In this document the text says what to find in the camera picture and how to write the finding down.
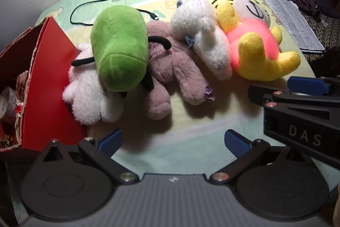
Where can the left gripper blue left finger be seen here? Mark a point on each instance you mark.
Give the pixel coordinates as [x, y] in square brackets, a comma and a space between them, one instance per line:
[111, 143]

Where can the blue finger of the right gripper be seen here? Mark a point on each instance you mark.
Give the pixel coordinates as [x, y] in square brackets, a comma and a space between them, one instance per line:
[306, 85]

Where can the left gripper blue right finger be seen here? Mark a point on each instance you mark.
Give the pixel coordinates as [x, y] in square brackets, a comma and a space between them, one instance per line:
[236, 143]

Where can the white plush with black limbs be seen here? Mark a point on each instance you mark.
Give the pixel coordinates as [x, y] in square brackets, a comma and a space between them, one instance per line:
[89, 102]

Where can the yellow tiger plush pink shirt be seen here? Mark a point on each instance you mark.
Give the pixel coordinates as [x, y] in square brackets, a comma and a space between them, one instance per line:
[255, 53]

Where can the pink-mauve plush bunny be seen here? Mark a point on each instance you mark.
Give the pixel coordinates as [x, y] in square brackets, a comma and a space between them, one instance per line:
[166, 66]

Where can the green plush toy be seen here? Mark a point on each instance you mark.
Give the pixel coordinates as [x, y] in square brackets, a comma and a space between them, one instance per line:
[120, 47]

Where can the white bunny blue plaid ears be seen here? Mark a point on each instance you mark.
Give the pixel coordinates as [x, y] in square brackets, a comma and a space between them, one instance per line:
[195, 21]

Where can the baby print bed sheet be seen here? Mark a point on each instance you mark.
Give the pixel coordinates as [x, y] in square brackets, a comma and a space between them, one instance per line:
[191, 138]

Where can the brown patterned cloth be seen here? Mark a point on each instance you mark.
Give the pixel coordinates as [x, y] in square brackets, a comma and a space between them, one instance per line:
[327, 35]

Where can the open printed booklet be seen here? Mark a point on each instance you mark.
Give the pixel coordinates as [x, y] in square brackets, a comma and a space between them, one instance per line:
[297, 26]

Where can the dark striped cloth bundle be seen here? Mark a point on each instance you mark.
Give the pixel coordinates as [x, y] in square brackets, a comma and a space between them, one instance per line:
[315, 8]

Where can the red cardboard box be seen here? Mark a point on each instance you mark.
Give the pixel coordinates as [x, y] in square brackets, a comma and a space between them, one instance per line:
[36, 64]

